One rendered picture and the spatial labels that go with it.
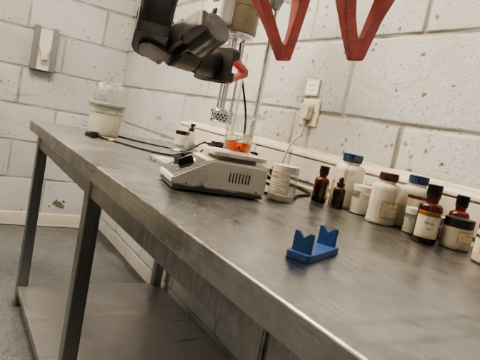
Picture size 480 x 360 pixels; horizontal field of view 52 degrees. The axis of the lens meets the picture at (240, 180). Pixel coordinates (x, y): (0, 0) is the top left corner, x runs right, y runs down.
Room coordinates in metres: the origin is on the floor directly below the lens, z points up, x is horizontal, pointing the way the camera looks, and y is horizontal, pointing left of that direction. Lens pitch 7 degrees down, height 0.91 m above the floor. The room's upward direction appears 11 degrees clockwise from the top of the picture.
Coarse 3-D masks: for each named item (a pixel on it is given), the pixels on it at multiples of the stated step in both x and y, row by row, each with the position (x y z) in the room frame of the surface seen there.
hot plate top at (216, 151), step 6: (204, 150) 1.05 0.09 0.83; (210, 150) 1.01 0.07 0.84; (216, 150) 1.01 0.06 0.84; (222, 150) 1.04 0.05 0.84; (228, 156) 1.00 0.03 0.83; (234, 156) 1.00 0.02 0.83; (240, 156) 1.01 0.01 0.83; (246, 156) 1.01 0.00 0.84; (252, 156) 1.03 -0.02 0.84; (258, 156) 1.06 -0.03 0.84; (258, 162) 1.02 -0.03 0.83; (264, 162) 1.03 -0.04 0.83
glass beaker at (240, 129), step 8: (232, 120) 1.05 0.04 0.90; (240, 120) 1.04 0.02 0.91; (248, 120) 1.05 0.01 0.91; (232, 128) 1.05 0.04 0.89; (240, 128) 1.04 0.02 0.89; (248, 128) 1.05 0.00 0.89; (232, 136) 1.05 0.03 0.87; (240, 136) 1.04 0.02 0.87; (248, 136) 1.05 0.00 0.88; (224, 144) 1.06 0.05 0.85; (232, 144) 1.05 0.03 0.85; (240, 144) 1.04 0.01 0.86; (248, 144) 1.05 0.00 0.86; (240, 152) 1.05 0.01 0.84; (248, 152) 1.06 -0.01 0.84
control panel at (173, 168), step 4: (196, 156) 1.04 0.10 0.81; (196, 160) 1.01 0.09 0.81; (200, 160) 1.00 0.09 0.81; (204, 160) 0.99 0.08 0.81; (164, 164) 1.06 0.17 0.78; (168, 164) 1.05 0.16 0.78; (172, 164) 1.04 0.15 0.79; (176, 164) 1.03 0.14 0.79; (192, 164) 0.99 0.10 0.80; (196, 164) 0.98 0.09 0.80; (168, 168) 1.02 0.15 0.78; (172, 168) 1.01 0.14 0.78; (176, 168) 1.00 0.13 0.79; (180, 168) 0.99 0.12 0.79; (184, 168) 0.98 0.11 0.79; (172, 172) 0.97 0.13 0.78; (176, 172) 0.96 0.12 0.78
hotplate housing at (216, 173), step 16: (208, 160) 0.98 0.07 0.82; (224, 160) 1.01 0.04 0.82; (240, 160) 1.02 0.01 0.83; (160, 176) 1.07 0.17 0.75; (176, 176) 0.96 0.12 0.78; (192, 176) 0.97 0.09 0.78; (208, 176) 0.98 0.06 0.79; (224, 176) 0.99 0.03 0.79; (240, 176) 1.00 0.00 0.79; (256, 176) 1.02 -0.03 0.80; (208, 192) 0.98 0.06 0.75; (224, 192) 1.00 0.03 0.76; (240, 192) 1.01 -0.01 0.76; (256, 192) 1.02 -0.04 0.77
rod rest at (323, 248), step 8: (296, 232) 0.62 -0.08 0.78; (320, 232) 0.68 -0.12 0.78; (328, 232) 0.68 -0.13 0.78; (336, 232) 0.67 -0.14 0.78; (296, 240) 0.61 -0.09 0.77; (304, 240) 0.61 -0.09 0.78; (312, 240) 0.60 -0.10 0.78; (320, 240) 0.68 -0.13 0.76; (328, 240) 0.68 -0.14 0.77; (296, 248) 0.61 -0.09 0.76; (304, 248) 0.61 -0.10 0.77; (312, 248) 0.61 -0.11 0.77; (320, 248) 0.65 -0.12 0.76; (328, 248) 0.66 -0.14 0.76; (336, 248) 0.67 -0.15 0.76; (288, 256) 0.61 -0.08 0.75; (296, 256) 0.60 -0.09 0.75; (304, 256) 0.60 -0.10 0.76; (312, 256) 0.60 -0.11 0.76; (320, 256) 0.62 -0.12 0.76; (328, 256) 0.65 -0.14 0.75
